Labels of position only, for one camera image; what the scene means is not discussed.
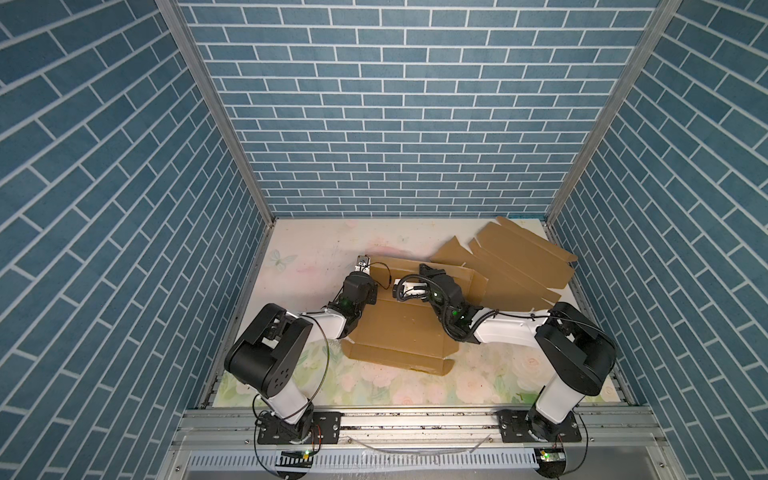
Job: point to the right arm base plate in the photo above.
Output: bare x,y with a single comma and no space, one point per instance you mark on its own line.
528,426

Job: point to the brown cardboard box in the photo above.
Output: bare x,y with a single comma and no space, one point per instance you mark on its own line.
405,335

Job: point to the right flat cardboard blank stack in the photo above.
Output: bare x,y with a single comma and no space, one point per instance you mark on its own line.
524,271

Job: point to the white slotted cable duct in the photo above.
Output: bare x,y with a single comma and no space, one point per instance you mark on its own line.
364,461

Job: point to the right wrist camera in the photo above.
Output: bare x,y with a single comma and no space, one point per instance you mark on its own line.
412,290

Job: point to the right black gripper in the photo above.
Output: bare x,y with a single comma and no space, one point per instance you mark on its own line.
429,275

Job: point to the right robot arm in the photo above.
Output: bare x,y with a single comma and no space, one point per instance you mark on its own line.
581,354

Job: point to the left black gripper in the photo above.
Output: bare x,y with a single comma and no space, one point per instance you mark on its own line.
371,288

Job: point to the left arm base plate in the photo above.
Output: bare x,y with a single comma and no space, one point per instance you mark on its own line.
325,426

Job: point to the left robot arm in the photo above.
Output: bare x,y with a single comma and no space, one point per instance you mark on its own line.
266,354

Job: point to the aluminium front rail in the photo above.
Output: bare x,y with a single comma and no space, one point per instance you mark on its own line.
618,442

